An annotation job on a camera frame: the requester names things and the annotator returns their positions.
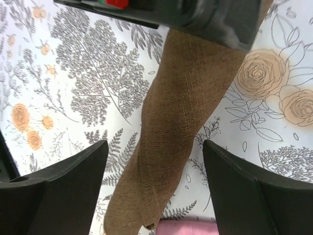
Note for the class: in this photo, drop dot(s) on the pink floral placemat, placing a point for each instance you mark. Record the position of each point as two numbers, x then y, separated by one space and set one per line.
183 227

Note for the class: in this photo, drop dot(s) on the floral tablecloth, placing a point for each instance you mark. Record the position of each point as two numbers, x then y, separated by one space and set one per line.
69 78

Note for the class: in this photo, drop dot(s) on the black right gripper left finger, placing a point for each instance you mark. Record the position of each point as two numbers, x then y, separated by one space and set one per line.
57 200

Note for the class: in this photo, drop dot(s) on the brown cloth napkin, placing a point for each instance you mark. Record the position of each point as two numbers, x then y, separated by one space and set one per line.
193 76

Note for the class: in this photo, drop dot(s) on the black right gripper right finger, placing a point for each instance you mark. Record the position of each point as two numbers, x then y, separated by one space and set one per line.
249 200

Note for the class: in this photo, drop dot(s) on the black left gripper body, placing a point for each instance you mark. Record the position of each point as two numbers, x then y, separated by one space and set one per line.
230 23

